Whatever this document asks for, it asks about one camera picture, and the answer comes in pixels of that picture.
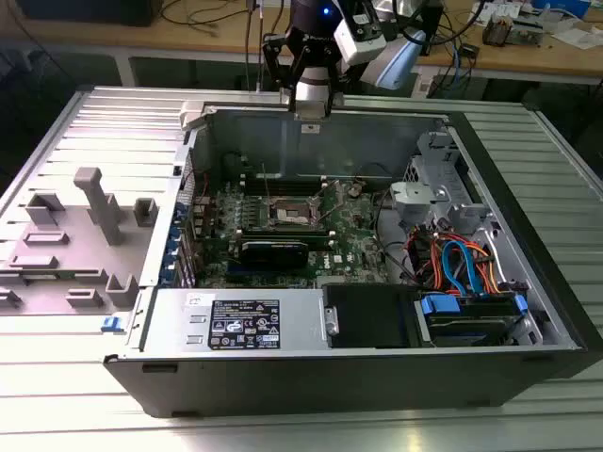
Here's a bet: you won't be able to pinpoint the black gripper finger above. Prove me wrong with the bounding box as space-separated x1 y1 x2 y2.
325 46 352 116
261 30 300 114

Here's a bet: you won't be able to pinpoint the silver CPU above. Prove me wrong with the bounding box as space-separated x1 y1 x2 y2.
293 100 330 122

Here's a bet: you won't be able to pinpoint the CPU socket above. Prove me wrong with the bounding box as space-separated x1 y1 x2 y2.
270 195 319 228

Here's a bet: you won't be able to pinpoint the black drive bay cover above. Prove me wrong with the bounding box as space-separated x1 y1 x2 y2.
321 283 421 350

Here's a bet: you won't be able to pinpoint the black box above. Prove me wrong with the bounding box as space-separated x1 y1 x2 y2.
421 0 447 57

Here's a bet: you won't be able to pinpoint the green motherboard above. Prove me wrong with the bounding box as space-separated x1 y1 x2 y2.
191 174 399 291

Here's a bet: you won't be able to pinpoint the silver metal drive cage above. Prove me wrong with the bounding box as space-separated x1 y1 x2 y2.
389 130 494 232

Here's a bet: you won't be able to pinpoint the black graphics card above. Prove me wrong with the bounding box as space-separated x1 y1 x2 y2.
238 237 311 270

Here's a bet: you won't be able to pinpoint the copper finned heatsink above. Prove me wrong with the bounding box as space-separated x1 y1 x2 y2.
483 12 515 47

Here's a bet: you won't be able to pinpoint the black computer tower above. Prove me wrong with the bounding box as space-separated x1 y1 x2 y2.
16 0 164 28

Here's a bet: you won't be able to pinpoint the white leaflet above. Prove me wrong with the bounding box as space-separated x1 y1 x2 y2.
470 0 536 15

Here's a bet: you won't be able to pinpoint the wooden desk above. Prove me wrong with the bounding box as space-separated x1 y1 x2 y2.
0 0 603 89

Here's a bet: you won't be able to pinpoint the loose green circuit board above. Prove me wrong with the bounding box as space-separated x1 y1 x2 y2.
511 16 557 48

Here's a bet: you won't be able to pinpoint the hard disk in blue carrier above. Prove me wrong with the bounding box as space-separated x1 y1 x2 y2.
413 291 532 348

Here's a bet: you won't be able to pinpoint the white papers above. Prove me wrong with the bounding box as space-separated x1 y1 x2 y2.
550 18 603 51

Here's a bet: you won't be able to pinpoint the grey parts rack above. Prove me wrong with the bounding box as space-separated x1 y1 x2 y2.
0 166 157 317

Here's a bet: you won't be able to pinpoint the silver power supply unit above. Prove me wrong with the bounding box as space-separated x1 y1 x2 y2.
139 286 327 353

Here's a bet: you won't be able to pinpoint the black PC case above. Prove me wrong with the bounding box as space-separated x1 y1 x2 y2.
102 96 603 420

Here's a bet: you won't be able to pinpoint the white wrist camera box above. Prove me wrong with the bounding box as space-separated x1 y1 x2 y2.
332 11 388 66

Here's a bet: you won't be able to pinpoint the blue cable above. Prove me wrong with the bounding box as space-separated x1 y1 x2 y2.
448 35 467 89

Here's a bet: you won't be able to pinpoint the thick black wire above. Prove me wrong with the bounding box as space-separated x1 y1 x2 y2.
373 192 419 287

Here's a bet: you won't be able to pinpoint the orange and red wire bundle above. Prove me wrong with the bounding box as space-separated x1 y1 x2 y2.
407 225 517 297

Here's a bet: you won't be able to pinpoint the blue flat data wire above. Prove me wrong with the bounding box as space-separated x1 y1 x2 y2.
441 238 478 297

